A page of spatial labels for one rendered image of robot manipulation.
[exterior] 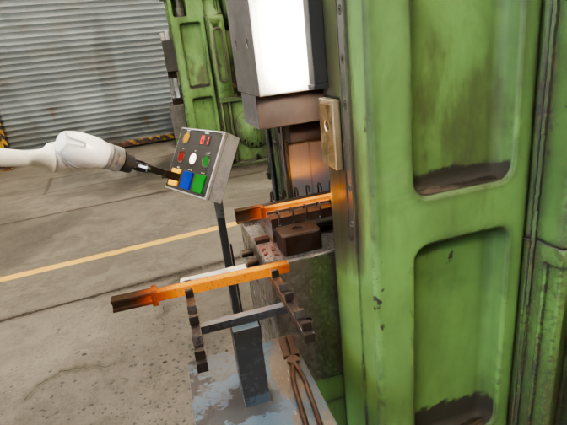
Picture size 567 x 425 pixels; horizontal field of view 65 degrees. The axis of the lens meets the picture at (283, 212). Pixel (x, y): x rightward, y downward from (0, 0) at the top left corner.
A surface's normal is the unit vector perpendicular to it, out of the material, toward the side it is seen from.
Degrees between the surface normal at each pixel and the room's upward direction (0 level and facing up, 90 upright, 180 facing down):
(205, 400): 0
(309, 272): 90
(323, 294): 90
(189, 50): 89
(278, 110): 90
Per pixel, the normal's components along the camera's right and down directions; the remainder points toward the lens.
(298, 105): 0.29, 0.30
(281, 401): -0.11, -0.93
